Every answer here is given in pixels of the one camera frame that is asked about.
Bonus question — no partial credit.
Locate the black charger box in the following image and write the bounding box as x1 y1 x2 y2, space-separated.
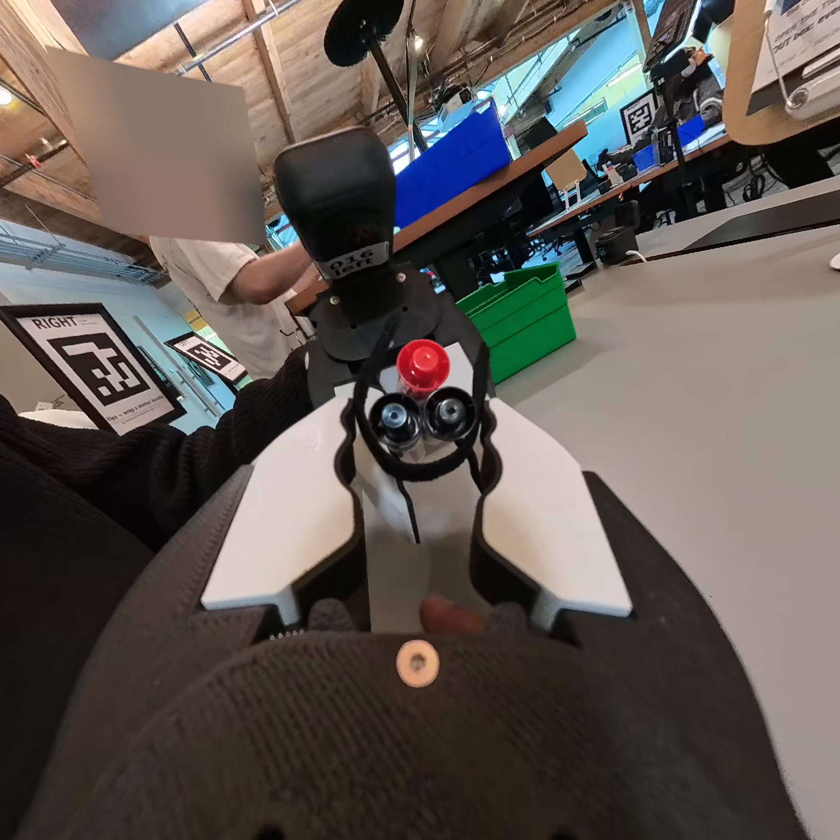
592 225 641 265

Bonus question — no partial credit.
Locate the person's left forearm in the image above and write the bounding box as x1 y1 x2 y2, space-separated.
66 348 315 552

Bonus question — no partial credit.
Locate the black round disc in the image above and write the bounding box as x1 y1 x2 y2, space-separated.
323 0 429 153

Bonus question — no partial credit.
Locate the dark tilted monitor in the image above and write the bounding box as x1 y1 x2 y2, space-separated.
645 0 701 71

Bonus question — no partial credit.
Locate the square code sign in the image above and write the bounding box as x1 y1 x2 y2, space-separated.
619 88 662 143

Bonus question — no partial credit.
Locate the blue desk divider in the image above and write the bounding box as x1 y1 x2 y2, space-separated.
392 98 515 228

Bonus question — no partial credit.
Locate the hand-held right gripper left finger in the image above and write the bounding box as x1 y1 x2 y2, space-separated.
200 399 367 627

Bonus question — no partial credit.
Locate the tan cardboard sign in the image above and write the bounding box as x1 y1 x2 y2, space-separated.
543 147 589 193

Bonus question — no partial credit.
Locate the black dry erase marker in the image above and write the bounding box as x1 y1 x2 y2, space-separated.
423 387 475 441
369 392 422 455

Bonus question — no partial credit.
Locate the red dry erase marker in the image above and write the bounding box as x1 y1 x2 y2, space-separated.
395 339 452 399

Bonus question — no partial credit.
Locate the blue plastic bin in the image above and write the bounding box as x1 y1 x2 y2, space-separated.
632 117 707 169

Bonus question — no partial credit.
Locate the green plastic bin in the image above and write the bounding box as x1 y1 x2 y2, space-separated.
455 262 578 386

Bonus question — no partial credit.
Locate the wooden standing desk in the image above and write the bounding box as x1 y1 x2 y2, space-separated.
285 120 589 316

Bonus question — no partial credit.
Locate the small black framed poster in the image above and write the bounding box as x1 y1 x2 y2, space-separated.
164 331 248 389

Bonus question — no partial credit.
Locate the person's torso in black sweater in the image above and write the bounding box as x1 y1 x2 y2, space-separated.
0 394 198 840

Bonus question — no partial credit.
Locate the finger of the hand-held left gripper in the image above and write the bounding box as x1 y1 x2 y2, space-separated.
328 366 403 411
449 338 492 411

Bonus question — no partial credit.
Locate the white printed paper sheet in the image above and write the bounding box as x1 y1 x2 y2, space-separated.
750 0 840 99

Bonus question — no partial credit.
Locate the black velcro strap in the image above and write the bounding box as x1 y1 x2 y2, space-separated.
351 318 494 546

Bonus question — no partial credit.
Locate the person's left hand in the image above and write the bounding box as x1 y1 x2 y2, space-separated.
419 595 488 636

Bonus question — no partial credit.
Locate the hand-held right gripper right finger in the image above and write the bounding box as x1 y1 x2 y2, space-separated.
469 399 635 631

